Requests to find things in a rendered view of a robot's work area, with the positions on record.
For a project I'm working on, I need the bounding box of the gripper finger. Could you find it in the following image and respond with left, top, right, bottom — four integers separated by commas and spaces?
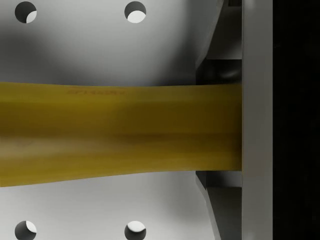
195, 170, 243, 240
195, 0, 243, 86

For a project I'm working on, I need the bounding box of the yellow bowl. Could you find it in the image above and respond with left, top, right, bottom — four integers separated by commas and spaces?
0, 81, 243, 188

